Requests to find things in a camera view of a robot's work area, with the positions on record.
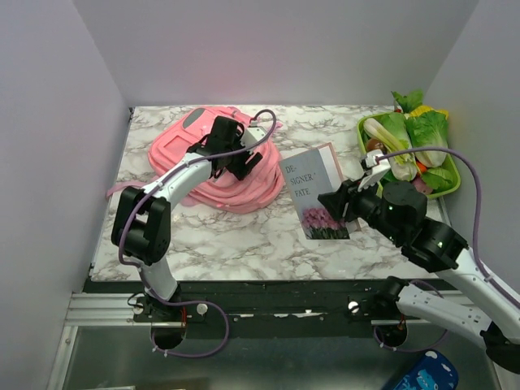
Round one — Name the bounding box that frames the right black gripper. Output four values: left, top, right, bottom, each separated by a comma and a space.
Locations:
318, 171, 404, 244

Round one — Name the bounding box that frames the pink student backpack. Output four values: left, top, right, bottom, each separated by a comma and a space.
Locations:
106, 106, 285, 215

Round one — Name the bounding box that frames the Designer Fate flower book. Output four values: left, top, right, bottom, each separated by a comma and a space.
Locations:
279, 143, 361, 240

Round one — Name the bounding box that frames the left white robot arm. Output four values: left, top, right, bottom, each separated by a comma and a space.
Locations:
111, 116, 272, 321

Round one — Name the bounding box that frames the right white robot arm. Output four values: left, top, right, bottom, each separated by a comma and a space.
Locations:
318, 180, 519, 374

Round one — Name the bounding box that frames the brown round fruit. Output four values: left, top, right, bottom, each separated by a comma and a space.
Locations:
366, 138, 387, 154

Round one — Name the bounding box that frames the green vegetable tray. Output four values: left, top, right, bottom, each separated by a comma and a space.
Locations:
357, 114, 460, 198

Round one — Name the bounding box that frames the purple pink radish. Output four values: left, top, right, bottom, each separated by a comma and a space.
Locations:
412, 176, 433, 196

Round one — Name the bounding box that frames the green lettuce head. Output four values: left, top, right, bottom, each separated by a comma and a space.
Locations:
405, 110, 449, 168

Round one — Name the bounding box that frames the blue dinosaur pencil case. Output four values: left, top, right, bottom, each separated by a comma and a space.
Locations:
383, 350, 459, 390

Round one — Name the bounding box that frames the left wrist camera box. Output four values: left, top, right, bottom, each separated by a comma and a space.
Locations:
240, 126, 271, 151

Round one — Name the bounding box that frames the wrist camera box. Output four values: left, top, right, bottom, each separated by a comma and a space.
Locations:
240, 126, 271, 151
357, 149, 391, 192

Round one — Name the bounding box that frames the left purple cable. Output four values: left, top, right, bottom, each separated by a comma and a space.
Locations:
117, 109, 278, 359

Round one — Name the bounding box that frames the purple cable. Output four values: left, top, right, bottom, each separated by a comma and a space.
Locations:
372, 146, 520, 353
117, 109, 278, 359

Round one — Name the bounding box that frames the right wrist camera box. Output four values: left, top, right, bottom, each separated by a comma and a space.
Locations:
357, 149, 391, 192

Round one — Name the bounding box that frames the black mounting rail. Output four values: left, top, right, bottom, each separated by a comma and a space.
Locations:
83, 279, 405, 340

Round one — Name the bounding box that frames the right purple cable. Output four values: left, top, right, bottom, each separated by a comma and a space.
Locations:
372, 146, 520, 353

